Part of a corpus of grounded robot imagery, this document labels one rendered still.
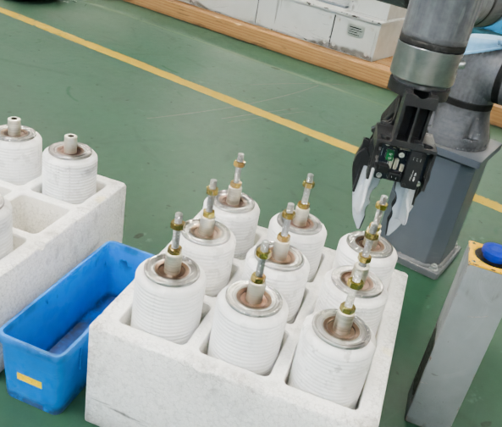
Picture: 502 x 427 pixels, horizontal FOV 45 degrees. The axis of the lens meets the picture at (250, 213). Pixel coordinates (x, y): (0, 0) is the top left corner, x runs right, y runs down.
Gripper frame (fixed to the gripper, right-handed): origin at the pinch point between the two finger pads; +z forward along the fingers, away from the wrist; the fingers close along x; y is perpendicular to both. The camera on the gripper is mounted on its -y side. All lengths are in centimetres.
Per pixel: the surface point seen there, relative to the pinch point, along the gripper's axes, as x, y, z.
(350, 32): -4, -226, 17
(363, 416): 2.9, 18.8, 17.0
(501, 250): 18.7, -3.8, 2.0
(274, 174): -19, -85, 35
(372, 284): 2.2, 0.6, 9.7
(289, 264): -9.8, 0.8, 9.6
